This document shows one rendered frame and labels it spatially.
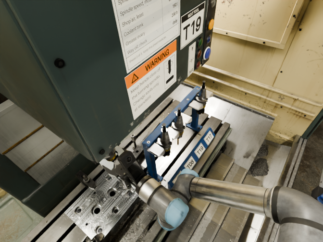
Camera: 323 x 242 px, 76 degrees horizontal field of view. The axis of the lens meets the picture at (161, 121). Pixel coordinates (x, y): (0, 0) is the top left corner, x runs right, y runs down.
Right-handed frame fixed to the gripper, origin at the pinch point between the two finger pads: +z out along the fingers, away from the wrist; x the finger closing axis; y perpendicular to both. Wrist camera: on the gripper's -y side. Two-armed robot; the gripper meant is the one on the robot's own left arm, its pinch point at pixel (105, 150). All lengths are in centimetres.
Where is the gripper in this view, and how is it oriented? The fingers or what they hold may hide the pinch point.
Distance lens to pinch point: 78.5
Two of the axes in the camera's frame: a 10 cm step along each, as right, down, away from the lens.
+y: 0.5, 6.6, 7.5
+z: -7.6, -4.6, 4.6
